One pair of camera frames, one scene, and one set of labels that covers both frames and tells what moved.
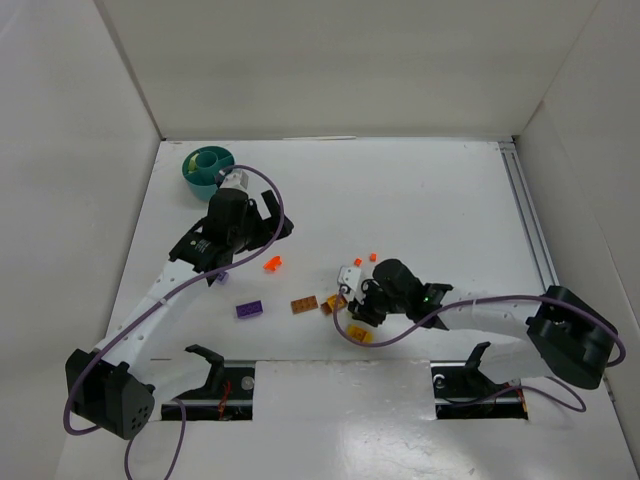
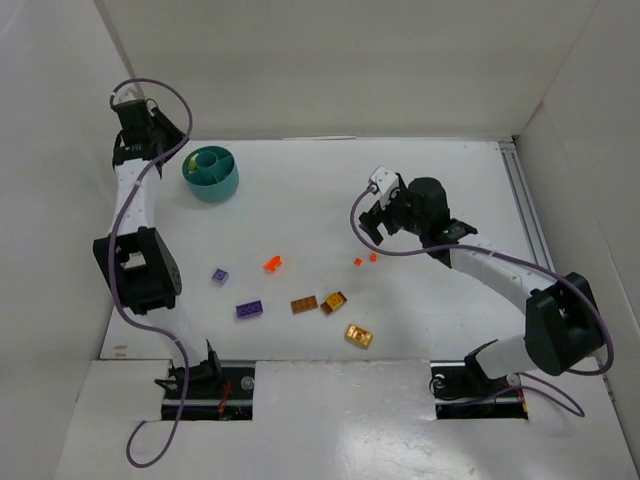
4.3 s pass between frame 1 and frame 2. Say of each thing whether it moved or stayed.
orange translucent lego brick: stayed
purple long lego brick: stayed
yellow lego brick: stayed
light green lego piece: stayed
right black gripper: moved
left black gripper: moved
